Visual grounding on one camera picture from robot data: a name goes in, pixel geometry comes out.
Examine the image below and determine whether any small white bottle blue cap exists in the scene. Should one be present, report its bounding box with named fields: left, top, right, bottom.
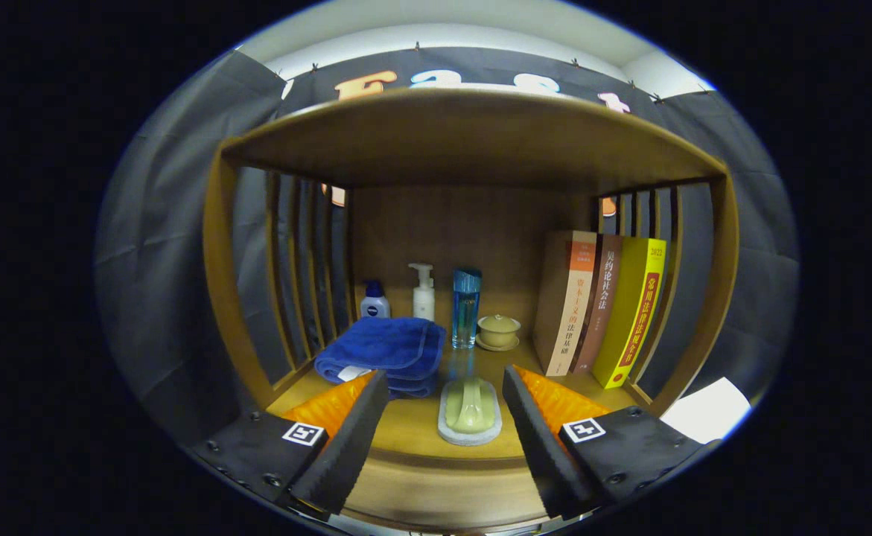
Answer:
left=360, top=280, right=392, bottom=320

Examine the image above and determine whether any wooden drawer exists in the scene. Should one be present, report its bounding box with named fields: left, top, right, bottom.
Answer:
left=343, top=456, right=552, bottom=531

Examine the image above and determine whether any beige book orange band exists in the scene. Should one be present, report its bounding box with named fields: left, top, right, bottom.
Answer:
left=532, top=230, right=599, bottom=377

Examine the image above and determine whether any wooden cabinet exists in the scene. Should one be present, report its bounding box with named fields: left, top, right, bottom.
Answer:
left=203, top=87, right=740, bottom=533

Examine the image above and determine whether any yellow-green lidded teacup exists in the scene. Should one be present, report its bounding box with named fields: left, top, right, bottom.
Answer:
left=476, top=313, right=522, bottom=352

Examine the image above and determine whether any blue glass bottle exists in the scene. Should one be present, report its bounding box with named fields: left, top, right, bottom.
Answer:
left=451, top=268, right=483, bottom=350

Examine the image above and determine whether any blue folded towel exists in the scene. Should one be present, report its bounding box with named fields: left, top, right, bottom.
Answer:
left=314, top=316, right=448, bottom=400

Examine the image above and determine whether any wooden countertop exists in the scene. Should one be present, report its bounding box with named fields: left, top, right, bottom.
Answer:
left=266, top=328, right=652, bottom=462

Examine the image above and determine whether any white table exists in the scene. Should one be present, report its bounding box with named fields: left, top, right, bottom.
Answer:
left=659, top=377, right=752, bottom=445

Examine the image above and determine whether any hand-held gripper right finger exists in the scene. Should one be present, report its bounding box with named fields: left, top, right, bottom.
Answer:
left=501, top=365, right=704, bottom=522

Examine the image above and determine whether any brown book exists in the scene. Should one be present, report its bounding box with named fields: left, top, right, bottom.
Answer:
left=571, top=234, right=624, bottom=374

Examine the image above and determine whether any yellow book red label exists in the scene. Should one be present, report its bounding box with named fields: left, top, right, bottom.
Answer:
left=592, top=237, right=668, bottom=390

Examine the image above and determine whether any white pump bottle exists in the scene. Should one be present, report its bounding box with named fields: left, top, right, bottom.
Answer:
left=407, top=263, right=436, bottom=322

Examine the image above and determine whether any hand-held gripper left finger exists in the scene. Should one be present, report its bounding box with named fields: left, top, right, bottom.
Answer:
left=191, top=370, right=390, bottom=522

